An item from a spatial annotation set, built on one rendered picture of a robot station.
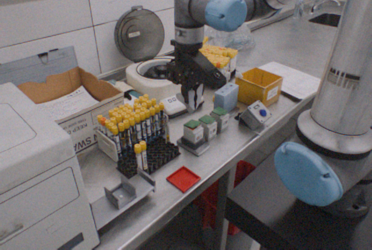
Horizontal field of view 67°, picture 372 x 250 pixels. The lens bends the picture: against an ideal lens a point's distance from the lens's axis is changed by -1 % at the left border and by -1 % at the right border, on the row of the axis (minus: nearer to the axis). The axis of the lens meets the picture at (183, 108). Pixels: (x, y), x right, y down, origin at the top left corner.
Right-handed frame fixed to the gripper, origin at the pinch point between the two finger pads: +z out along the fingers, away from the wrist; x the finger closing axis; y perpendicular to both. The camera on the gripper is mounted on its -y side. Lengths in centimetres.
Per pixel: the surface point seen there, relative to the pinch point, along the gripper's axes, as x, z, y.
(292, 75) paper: -67, 12, -2
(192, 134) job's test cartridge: 2.0, 6.8, -1.2
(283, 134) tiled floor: -144, 100, 23
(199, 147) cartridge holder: 0.8, 11.8, -3.0
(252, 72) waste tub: -44.0, 5.1, 6.2
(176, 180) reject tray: 14.1, 13.1, -6.3
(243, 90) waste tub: -32.7, 7.6, 3.2
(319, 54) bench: -106, 13, 0
